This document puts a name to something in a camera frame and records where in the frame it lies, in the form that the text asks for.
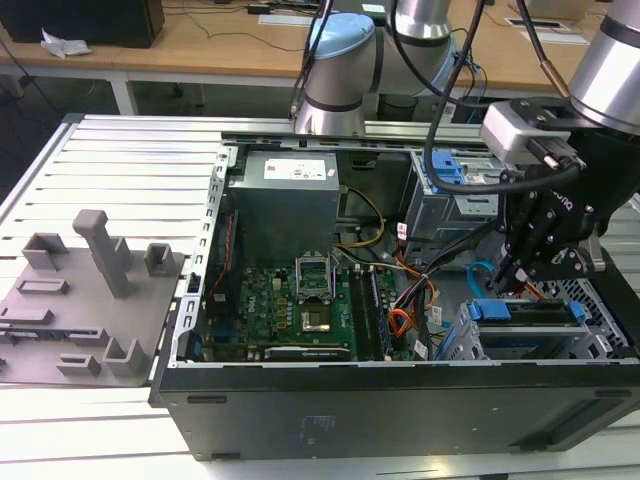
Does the blue disk data wire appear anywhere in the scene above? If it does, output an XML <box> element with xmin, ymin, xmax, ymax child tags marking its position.
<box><xmin>465</xmin><ymin>259</ymin><xmax>501</xmax><ymax>301</ymax></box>

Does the red black thin wire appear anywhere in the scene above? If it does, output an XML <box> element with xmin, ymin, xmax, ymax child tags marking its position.
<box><xmin>209</xmin><ymin>209</ymin><xmax>239</xmax><ymax>301</ymax></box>

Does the black computer box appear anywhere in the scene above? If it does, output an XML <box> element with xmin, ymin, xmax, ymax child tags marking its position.
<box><xmin>0</xmin><ymin>0</ymin><xmax>166</xmax><ymax>50</ymax></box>

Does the black graphics card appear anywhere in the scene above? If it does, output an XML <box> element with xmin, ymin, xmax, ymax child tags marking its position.
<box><xmin>263</xmin><ymin>344</ymin><xmax>357</xmax><ymax>362</ymax></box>

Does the metal socket cover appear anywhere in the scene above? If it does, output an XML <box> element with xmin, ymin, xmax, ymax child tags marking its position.
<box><xmin>295</xmin><ymin>253</ymin><xmax>335</xmax><ymax>301</ymax></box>

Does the crumpled white paper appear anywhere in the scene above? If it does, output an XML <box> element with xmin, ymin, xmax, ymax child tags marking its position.
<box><xmin>40</xmin><ymin>28</ymin><xmax>94</xmax><ymax>60</ymax></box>

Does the orange disk power wire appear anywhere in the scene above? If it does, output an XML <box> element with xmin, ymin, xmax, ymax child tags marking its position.
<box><xmin>518</xmin><ymin>280</ymin><xmax>551</xmax><ymax>302</ymax></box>

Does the metal drive cage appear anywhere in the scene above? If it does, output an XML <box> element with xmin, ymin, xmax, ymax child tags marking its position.
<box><xmin>403</xmin><ymin>148</ymin><xmax>516</xmax><ymax>261</ymax></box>

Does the blue network cable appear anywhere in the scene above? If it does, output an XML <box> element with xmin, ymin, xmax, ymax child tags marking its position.
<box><xmin>462</xmin><ymin>49</ymin><xmax>490</xmax><ymax>109</ymax></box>

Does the grey power supply unit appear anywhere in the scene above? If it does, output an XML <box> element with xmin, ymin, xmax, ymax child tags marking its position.
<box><xmin>227</xmin><ymin>149</ymin><xmax>341</xmax><ymax>261</ymax></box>

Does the wooden desk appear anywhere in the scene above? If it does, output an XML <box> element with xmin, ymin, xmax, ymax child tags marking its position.
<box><xmin>0</xmin><ymin>0</ymin><xmax>609</xmax><ymax>106</ymax></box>

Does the black cable with brown sleeve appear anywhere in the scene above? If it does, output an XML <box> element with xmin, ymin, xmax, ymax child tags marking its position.
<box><xmin>514</xmin><ymin>0</ymin><xmax>574</xmax><ymax>99</ymax></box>

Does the yellow black power cable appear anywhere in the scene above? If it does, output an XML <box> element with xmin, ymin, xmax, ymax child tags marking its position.
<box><xmin>334</xmin><ymin>185</ymin><xmax>387</xmax><ymax>250</ymax></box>

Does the grey parts rack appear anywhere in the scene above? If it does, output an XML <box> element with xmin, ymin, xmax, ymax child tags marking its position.
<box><xmin>0</xmin><ymin>208</ymin><xmax>187</xmax><ymax>387</ymax></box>

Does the orange yellow wire bundle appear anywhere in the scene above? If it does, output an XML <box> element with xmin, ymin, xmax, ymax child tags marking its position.
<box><xmin>389</xmin><ymin>249</ymin><xmax>441</xmax><ymax>346</ymax></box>

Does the CPU socket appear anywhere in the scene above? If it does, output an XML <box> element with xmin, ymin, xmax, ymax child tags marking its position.
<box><xmin>298</xmin><ymin>307</ymin><xmax>334</xmax><ymax>335</ymax></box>

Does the black RAM stick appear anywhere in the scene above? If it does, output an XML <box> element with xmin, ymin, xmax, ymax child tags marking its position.
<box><xmin>368</xmin><ymin>269</ymin><xmax>392</xmax><ymax>357</ymax></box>

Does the black open PC case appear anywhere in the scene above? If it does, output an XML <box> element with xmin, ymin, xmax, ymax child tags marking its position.
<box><xmin>148</xmin><ymin>130</ymin><xmax>640</xmax><ymax>461</ymax></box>

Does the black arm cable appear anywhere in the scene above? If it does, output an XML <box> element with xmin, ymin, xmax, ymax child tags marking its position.
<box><xmin>389</xmin><ymin>0</ymin><xmax>506</xmax><ymax>196</ymax></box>

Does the green motherboard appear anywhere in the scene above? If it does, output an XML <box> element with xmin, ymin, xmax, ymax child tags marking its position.
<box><xmin>207</xmin><ymin>264</ymin><xmax>431</xmax><ymax>362</ymax></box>

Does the metal disk bay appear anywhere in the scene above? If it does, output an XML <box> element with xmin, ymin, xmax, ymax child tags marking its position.
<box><xmin>439</xmin><ymin>279</ymin><xmax>631</xmax><ymax>361</ymax></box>

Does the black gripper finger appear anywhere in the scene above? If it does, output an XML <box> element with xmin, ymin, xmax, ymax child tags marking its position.
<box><xmin>509</xmin><ymin>235</ymin><xmax>609</xmax><ymax>296</ymax></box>
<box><xmin>492</xmin><ymin>168</ymin><xmax>551</xmax><ymax>296</ymax></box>

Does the black sleeved wire bundle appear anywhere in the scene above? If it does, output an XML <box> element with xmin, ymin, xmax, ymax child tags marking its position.
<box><xmin>392</xmin><ymin>222</ymin><xmax>504</xmax><ymax>311</ymax></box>

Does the blue drive carrier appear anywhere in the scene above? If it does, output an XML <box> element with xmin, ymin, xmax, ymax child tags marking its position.
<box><xmin>421</xmin><ymin>149</ymin><xmax>467</xmax><ymax>195</ymax></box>

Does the white paper sheet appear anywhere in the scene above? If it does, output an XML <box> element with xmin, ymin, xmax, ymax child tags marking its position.
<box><xmin>519</xmin><ymin>29</ymin><xmax>592</xmax><ymax>47</ymax></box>
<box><xmin>258</xmin><ymin>13</ymin><xmax>311</xmax><ymax>27</ymax></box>

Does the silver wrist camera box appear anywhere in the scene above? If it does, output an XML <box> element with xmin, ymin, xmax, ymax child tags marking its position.
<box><xmin>480</xmin><ymin>98</ymin><xmax>589</xmax><ymax>172</ymax></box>

